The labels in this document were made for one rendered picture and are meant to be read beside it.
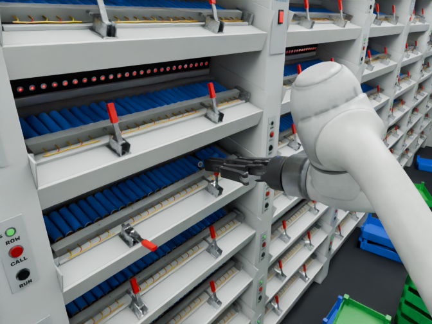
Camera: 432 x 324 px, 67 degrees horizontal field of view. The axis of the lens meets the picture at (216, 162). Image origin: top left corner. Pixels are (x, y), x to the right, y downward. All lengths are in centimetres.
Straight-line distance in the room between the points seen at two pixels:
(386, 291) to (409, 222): 171
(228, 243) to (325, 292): 108
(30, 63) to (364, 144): 45
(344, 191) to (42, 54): 51
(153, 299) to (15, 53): 61
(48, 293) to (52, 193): 17
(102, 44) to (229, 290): 86
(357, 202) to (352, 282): 153
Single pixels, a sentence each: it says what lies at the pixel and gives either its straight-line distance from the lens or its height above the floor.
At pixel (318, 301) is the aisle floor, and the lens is 196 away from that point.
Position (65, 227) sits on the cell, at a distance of 72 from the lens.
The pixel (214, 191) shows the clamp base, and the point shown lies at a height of 95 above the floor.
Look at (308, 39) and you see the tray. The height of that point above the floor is 131.
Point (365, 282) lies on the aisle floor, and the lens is 215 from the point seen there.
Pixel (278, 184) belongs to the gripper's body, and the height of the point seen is 105.
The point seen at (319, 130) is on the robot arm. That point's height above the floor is 122.
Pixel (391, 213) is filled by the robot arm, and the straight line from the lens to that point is 44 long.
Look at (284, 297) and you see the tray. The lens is 171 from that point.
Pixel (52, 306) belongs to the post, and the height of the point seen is 92.
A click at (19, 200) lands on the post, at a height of 113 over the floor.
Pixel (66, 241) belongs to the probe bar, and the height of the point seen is 98.
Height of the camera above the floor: 136
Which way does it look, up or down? 23 degrees down
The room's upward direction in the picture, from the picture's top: straight up
